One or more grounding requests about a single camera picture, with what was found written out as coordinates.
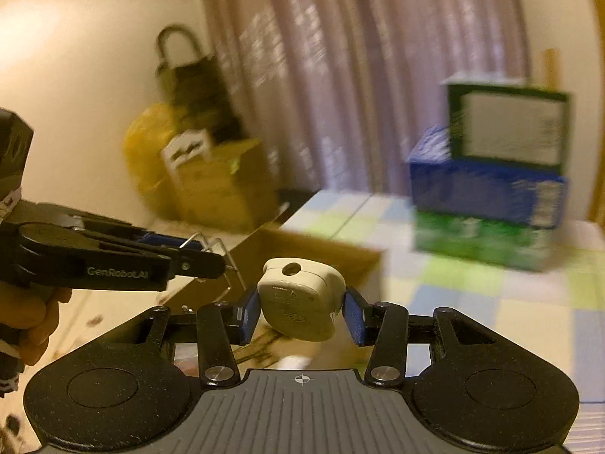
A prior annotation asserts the metal wire holder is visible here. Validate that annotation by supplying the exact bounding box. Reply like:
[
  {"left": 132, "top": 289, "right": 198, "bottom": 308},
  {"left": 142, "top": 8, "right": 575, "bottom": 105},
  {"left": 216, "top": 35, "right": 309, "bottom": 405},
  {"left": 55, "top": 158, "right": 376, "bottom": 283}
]
[{"left": 178, "top": 232, "right": 245, "bottom": 305}]

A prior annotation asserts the white rounded plastic device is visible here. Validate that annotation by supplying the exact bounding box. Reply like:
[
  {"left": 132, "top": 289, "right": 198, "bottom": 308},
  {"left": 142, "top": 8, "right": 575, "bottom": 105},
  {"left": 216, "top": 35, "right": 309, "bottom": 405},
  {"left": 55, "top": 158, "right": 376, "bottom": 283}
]
[{"left": 258, "top": 257, "right": 346, "bottom": 342}]

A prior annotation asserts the person left hand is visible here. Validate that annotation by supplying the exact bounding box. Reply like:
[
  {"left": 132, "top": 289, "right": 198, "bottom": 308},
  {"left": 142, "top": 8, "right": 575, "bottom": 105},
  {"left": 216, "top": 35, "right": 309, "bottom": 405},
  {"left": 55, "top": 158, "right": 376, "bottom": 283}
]
[{"left": 1, "top": 282, "right": 72, "bottom": 366}]

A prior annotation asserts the yellow plastic bag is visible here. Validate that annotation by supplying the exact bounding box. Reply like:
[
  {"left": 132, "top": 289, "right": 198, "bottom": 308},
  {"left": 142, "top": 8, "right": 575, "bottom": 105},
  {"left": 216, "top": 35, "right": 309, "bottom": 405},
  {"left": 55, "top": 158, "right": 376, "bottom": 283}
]
[{"left": 123, "top": 103, "right": 180, "bottom": 219}]

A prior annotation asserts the green carton pack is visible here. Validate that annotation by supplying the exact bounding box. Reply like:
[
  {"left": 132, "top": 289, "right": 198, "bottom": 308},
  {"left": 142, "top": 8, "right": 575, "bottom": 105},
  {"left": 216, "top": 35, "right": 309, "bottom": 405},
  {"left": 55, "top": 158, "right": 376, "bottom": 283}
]
[{"left": 414, "top": 211, "right": 557, "bottom": 272}]

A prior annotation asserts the blue carton box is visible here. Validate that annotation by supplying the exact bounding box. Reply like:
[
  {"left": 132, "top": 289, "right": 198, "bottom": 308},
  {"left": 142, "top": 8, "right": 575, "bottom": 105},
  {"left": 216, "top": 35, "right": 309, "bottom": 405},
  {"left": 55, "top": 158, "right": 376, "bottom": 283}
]
[{"left": 407, "top": 126, "right": 567, "bottom": 229}]

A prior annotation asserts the checkered tablecloth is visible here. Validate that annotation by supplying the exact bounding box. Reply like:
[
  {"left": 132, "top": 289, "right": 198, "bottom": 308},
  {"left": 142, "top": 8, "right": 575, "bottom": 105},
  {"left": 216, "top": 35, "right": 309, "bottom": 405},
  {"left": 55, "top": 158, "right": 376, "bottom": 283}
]
[{"left": 278, "top": 188, "right": 605, "bottom": 405}]

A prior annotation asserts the dark green box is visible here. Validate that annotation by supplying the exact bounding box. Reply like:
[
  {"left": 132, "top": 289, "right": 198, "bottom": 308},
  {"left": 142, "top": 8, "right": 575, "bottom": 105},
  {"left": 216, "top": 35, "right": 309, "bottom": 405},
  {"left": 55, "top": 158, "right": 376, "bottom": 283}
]
[{"left": 443, "top": 76, "right": 572, "bottom": 174}]

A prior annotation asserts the pink patterned curtain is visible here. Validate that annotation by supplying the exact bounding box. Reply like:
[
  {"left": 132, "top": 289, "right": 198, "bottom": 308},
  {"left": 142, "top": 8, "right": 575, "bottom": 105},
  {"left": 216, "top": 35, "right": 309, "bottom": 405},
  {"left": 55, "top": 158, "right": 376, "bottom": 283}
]
[{"left": 204, "top": 0, "right": 530, "bottom": 195}]

